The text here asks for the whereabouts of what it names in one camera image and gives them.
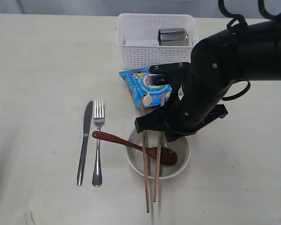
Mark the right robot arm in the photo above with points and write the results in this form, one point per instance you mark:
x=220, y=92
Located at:
x=239, y=53

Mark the silver metal fork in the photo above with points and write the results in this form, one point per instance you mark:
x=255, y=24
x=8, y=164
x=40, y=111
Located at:
x=99, y=120

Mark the white floral ceramic dish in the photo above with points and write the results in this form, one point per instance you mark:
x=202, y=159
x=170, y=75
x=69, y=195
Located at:
x=135, y=157

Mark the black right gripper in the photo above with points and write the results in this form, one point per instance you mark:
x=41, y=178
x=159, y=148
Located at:
x=157, y=121

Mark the white perforated plastic basket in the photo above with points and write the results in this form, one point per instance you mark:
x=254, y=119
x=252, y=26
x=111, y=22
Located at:
x=137, y=38

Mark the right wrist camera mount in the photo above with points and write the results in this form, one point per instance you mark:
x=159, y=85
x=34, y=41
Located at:
x=172, y=74

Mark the silver table knife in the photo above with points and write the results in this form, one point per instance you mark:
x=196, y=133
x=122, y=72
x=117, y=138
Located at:
x=86, y=128

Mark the stainless steel cup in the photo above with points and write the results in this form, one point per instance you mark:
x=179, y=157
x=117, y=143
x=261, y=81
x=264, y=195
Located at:
x=173, y=37

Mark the brown wooden spoon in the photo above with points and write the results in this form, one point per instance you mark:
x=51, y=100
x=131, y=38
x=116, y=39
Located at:
x=167, y=157

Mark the blue snack bag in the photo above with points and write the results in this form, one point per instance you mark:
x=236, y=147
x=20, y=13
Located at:
x=137, y=82

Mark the wooden chopstick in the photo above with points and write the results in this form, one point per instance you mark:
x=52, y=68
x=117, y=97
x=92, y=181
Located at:
x=157, y=168
x=145, y=166

